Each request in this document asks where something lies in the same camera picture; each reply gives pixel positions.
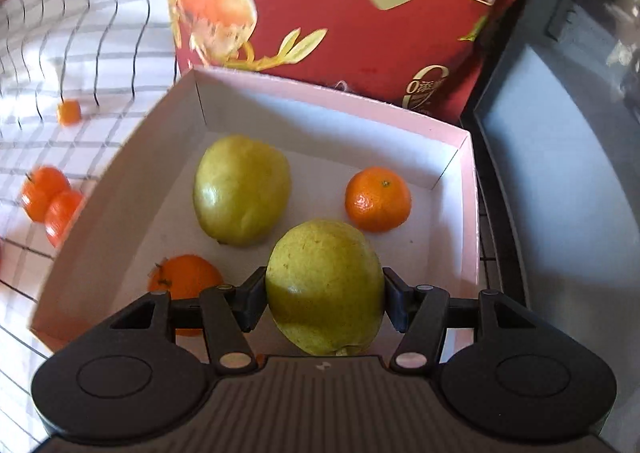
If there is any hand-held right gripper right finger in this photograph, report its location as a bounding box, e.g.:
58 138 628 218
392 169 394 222
381 265 536 376

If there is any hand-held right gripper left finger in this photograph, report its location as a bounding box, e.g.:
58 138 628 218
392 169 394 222
107 265 268 376

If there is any white black grid cloth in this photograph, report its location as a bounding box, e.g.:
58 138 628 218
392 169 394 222
0 0 506 453

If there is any pink cardboard box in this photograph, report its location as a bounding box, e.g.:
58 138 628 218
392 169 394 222
31 67 482 354

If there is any red snack bag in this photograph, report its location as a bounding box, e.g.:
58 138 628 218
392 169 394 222
166 0 557 126

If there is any yellow-green pear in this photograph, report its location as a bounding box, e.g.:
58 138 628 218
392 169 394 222
193 134 292 248
265 219 386 356

